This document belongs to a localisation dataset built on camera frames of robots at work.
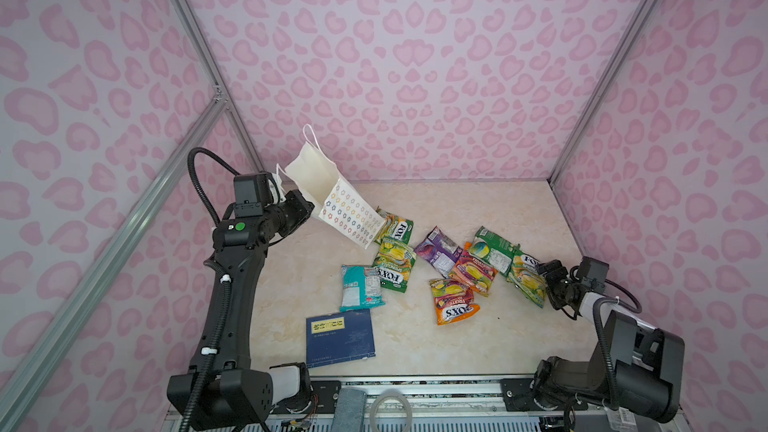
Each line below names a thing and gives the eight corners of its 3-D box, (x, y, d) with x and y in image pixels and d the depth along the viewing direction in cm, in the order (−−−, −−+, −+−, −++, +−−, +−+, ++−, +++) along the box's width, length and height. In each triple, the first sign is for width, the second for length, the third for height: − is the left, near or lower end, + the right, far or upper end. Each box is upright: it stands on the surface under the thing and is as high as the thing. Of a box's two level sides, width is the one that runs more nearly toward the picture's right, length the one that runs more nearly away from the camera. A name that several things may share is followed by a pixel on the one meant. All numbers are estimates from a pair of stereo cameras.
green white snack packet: (464, 254, 101) (466, 247, 97) (478, 232, 106) (481, 225, 103) (507, 279, 95) (511, 272, 92) (520, 254, 101) (524, 247, 97)
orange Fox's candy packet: (433, 324, 86) (434, 320, 83) (430, 284, 94) (431, 278, 91) (479, 324, 86) (481, 320, 83) (471, 283, 94) (474, 278, 91)
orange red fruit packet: (448, 277, 95) (449, 272, 93) (463, 246, 103) (465, 241, 100) (486, 296, 91) (489, 292, 88) (500, 263, 98) (502, 257, 96)
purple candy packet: (413, 254, 101) (413, 249, 98) (435, 232, 107) (436, 226, 104) (446, 279, 95) (447, 273, 92) (467, 254, 101) (469, 248, 98)
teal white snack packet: (338, 311, 88) (336, 306, 86) (343, 271, 97) (341, 265, 94) (383, 311, 88) (383, 306, 85) (384, 271, 97) (384, 265, 94)
